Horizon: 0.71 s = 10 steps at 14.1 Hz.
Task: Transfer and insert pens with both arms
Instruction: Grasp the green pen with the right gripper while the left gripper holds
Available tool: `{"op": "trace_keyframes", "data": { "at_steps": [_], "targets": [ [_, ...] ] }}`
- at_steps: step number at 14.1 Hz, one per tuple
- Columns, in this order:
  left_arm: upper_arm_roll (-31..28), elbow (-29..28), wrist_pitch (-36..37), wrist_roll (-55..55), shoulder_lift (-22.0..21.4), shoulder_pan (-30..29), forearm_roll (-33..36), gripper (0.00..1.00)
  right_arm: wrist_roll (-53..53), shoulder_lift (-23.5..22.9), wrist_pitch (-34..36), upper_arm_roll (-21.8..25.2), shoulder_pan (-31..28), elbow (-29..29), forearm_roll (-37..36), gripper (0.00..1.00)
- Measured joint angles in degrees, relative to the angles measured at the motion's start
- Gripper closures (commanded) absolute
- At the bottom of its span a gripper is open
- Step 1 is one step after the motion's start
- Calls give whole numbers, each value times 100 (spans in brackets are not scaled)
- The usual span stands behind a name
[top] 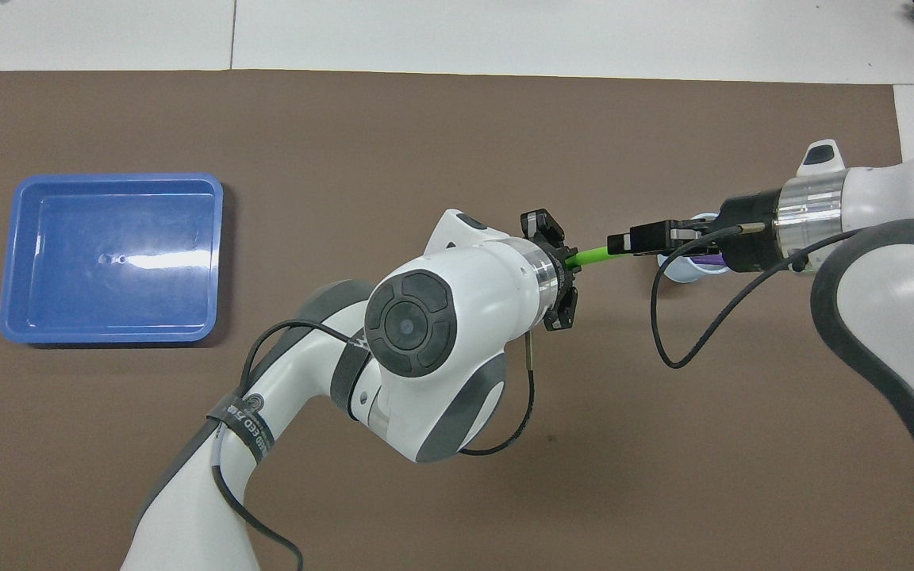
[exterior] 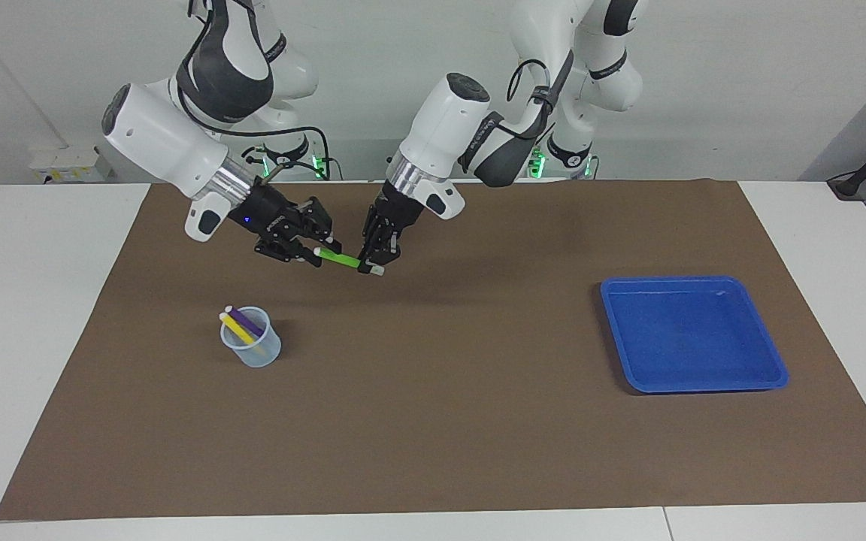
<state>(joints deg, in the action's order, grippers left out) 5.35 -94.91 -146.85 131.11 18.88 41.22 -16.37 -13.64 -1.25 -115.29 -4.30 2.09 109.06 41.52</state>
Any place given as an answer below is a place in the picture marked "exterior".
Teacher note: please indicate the white power box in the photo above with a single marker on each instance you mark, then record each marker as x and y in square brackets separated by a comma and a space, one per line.
[68, 164]

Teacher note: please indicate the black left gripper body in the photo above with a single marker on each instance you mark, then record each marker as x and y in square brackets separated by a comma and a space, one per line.
[395, 210]

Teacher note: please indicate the purple marker pen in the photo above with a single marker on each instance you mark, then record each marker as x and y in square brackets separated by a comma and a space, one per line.
[246, 321]

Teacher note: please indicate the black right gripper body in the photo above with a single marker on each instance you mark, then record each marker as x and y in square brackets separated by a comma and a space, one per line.
[275, 218]

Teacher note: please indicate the translucent plastic cup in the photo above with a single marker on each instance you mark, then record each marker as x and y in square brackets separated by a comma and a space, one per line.
[260, 357]

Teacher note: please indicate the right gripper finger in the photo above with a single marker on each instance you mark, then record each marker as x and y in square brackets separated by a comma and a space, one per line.
[286, 252]
[325, 224]

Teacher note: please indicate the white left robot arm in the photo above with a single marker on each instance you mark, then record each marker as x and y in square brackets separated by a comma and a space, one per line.
[440, 120]

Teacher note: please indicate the blue plastic tray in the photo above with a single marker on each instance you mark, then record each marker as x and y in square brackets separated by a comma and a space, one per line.
[692, 338]

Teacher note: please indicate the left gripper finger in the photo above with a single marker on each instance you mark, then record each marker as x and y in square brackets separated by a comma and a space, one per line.
[389, 244]
[367, 252]

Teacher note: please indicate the brown table mat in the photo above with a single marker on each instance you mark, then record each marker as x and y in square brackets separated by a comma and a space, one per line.
[433, 421]

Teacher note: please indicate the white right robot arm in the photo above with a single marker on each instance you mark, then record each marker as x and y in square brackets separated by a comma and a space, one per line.
[155, 139]

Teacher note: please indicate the green marker pen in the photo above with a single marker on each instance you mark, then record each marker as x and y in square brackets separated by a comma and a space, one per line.
[343, 260]

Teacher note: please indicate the yellow marker pen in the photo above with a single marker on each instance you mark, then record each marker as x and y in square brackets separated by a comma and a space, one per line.
[237, 329]

